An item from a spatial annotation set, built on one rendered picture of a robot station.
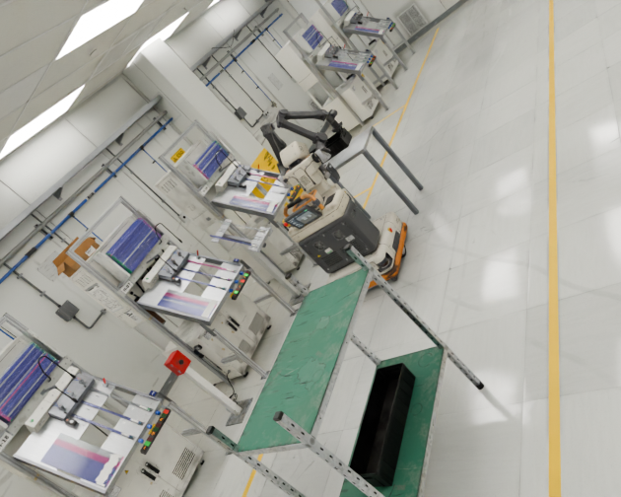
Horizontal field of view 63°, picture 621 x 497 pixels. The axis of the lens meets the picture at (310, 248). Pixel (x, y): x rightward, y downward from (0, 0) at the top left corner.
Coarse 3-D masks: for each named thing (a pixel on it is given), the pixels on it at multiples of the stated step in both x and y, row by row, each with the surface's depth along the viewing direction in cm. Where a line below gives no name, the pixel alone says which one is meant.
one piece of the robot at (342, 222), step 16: (336, 192) 395; (288, 208) 396; (320, 208) 387; (336, 208) 382; (352, 208) 396; (288, 224) 405; (320, 224) 395; (336, 224) 391; (352, 224) 388; (368, 224) 404; (304, 240) 411; (320, 240) 405; (336, 240) 401; (352, 240) 397; (368, 240) 394; (320, 256) 417; (336, 256) 412
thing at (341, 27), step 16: (336, 0) 890; (320, 16) 875; (336, 16) 877; (352, 16) 903; (336, 32) 889; (352, 32) 875; (368, 32) 870; (384, 32) 872; (368, 48) 921; (384, 48) 923; (368, 64) 901; (384, 64) 891; (400, 64) 882; (384, 80) 914
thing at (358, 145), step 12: (372, 132) 460; (360, 144) 449; (384, 144) 472; (336, 156) 478; (348, 156) 449; (372, 156) 440; (396, 156) 478; (336, 168) 453; (336, 180) 512; (396, 192) 453; (360, 204) 526; (408, 204) 457
